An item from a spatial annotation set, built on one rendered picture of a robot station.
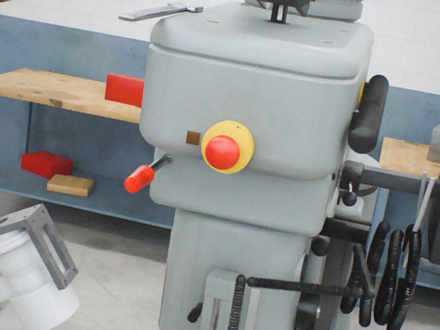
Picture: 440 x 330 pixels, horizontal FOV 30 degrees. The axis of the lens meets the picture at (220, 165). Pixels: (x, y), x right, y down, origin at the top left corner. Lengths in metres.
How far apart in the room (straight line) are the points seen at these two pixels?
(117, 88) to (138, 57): 0.59
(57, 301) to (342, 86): 0.40
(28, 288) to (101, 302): 3.62
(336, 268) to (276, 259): 0.49
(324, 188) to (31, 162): 4.73
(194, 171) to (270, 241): 0.15
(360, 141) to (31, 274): 0.40
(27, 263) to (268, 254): 0.39
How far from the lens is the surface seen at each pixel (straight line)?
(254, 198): 1.08
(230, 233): 1.14
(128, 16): 0.92
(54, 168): 5.62
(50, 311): 0.89
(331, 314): 1.66
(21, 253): 0.88
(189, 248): 1.17
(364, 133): 0.98
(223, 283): 1.13
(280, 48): 0.95
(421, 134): 5.45
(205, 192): 1.10
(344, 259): 1.62
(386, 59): 5.38
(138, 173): 0.98
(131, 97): 5.11
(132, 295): 4.62
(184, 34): 0.97
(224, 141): 0.92
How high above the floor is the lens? 2.00
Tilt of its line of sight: 16 degrees down
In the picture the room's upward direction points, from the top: 9 degrees clockwise
